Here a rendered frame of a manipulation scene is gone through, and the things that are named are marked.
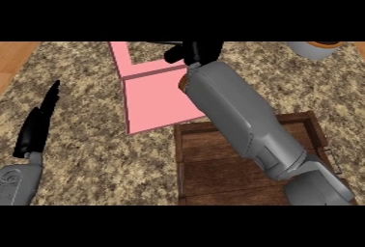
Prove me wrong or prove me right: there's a dark brown wooden tray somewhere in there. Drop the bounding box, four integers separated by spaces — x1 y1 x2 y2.
172 110 358 206

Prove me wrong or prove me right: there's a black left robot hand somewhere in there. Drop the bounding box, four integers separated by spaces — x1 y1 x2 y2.
11 79 61 159

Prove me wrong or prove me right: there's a brown cupcake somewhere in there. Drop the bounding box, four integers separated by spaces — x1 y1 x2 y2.
177 74 190 94

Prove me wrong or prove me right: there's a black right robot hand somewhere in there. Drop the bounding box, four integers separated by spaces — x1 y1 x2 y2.
162 41 224 68

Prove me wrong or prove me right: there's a grey container with orange rim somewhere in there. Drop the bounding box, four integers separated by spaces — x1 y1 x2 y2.
285 41 344 62

